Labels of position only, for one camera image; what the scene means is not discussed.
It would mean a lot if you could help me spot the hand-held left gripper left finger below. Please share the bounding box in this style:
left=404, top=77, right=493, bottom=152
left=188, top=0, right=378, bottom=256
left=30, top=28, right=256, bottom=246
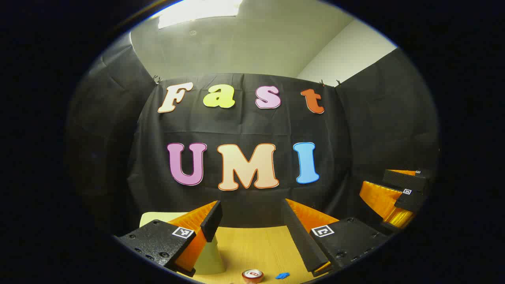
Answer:
left=114, top=200, right=223, bottom=278

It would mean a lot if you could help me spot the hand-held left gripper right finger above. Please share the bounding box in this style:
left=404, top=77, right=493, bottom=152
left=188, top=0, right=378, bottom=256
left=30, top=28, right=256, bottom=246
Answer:
left=281, top=198, right=391, bottom=277

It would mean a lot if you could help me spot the pale green garbage bin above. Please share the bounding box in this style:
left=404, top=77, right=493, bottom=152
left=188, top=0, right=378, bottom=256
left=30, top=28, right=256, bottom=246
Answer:
left=139, top=212, right=226, bottom=275

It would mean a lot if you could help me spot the red pop can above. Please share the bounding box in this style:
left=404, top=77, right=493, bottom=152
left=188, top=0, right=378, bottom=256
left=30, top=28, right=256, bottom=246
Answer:
left=241, top=269, right=264, bottom=284

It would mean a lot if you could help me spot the wooden desktop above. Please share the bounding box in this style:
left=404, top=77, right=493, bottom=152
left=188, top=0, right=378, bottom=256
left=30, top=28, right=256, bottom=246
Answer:
left=176, top=225, right=330, bottom=284

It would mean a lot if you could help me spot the black backdrop cloth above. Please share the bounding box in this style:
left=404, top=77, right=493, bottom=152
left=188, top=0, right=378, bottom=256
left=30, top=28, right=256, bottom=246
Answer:
left=65, top=41, right=440, bottom=237

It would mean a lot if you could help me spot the ceiling light panel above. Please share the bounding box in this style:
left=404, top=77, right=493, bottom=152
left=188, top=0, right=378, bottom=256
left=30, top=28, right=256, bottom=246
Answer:
left=158, top=0, right=243, bottom=29

